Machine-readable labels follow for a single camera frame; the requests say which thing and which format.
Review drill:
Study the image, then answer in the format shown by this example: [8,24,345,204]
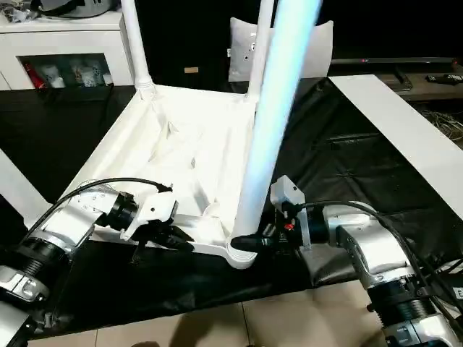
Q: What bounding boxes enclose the white plastic table leg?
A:
[120,0,157,101]
[224,0,324,256]
[0,147,54,231]
[245,0,276,105]

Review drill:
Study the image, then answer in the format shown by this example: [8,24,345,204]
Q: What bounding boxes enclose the black table mat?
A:
[0,75,463,332]

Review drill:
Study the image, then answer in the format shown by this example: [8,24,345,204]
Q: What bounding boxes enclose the white low table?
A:
[327,74,463,211]

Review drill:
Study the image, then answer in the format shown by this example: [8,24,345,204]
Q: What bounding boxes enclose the grey cushion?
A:
[227,17,335,82]

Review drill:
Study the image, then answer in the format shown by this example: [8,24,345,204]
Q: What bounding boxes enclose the black sofa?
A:
[119,0,463,82]

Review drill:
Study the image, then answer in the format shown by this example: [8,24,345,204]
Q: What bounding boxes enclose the thin black bar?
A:
[331,56,457,66]

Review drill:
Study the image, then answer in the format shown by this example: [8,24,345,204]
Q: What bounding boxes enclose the white cabinet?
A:
[0,10,135,91]

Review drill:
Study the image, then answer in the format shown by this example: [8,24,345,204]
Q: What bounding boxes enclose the black remote control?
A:
[426,73,463,84]

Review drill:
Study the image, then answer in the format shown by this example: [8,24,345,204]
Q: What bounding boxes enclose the grey bag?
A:
[38,0,121,19]

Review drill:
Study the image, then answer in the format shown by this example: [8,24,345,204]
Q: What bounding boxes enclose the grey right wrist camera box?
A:
[269,175,307,211]

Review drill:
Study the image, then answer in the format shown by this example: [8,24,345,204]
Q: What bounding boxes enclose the tangled white cables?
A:
[422,109,463,141]

